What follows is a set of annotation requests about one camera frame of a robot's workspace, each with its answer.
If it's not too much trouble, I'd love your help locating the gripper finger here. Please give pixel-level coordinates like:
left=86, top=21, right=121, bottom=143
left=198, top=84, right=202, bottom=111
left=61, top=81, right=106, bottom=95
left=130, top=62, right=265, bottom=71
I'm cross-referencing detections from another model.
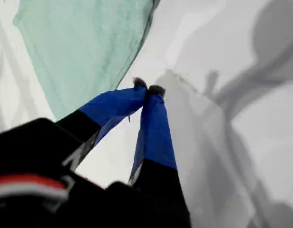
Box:
left=55, top=77, right=147, bottom=171
left=127, top=84, right=192, bottom=228

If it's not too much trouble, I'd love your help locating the pale green T-shirt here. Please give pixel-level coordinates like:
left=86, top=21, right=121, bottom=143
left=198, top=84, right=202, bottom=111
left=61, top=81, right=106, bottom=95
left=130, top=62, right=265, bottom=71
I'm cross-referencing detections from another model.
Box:
left=12, top=0, right=161, bottom=121

